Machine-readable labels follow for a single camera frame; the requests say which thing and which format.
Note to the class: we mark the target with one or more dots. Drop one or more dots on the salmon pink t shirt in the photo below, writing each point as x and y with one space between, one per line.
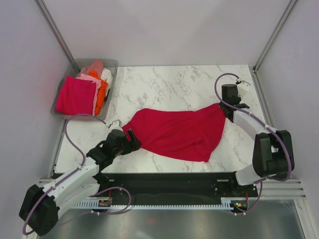
97 66

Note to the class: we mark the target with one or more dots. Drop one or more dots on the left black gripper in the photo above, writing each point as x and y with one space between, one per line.
131 146

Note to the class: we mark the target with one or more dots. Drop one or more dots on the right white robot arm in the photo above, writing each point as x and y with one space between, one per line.
273 151

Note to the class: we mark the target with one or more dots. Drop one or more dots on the orange t shirt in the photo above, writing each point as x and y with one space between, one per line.
101 92

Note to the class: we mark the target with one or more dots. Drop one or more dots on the light pink t shirt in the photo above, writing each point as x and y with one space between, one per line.
98 86

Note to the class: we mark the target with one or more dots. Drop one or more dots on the white t shirt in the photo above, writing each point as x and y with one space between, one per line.
107 76

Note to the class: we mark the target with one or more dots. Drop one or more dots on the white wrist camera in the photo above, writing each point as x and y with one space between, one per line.
243 87
115 124

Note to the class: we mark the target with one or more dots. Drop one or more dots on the clear plastic bin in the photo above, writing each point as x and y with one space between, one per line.
75 69

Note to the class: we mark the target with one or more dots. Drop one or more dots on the white slotted cable duct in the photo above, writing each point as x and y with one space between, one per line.
100 203

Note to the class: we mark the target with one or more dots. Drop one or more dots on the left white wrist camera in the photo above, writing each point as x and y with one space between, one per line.
115 124

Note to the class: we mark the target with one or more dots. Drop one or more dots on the folded magenta t shirt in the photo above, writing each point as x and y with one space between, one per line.
75 97

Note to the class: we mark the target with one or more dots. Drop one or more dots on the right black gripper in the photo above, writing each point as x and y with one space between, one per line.
239 98

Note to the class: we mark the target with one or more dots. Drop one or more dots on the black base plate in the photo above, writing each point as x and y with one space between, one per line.
128 186

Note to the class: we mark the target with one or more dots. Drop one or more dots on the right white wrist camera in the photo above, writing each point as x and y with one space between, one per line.
243 87

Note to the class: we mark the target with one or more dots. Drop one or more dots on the red t shirt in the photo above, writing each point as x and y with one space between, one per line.
184 135

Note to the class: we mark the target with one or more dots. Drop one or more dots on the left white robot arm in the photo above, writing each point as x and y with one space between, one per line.
43 206

